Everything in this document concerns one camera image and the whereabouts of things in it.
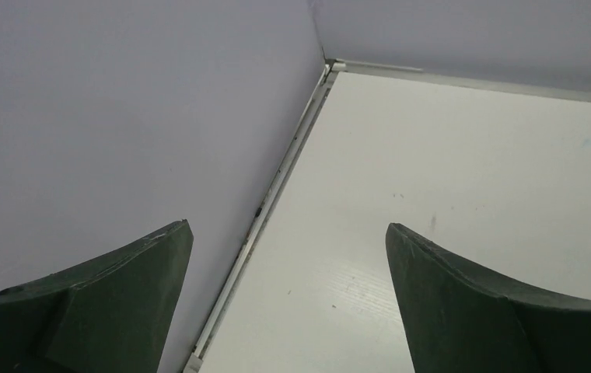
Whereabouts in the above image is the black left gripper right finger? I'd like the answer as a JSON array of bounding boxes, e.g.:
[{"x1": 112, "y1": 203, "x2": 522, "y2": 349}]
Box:
[{"x1": 385, "y1": 223, "x2": 591, "y2": 372}]

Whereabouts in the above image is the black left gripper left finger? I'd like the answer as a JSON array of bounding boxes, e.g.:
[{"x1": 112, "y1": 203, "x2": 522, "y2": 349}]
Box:
[{"x1": 0, "y1": 220, "x2": 194, "y2": 372}]

